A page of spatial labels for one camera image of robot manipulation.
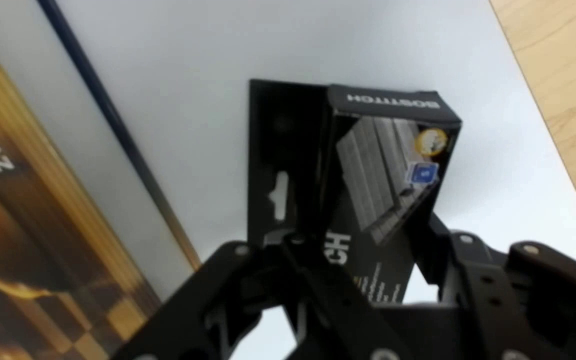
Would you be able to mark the open wooden drawer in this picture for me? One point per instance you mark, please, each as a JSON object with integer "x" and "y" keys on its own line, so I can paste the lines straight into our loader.
{"x": 560, "y": 80}

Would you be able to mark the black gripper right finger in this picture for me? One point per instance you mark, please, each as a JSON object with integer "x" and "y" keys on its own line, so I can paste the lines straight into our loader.
{"x": 540, "y": 300}

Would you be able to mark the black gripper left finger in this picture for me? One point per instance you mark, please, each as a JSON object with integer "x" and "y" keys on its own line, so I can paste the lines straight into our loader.
{"x": 208, "y": 293}

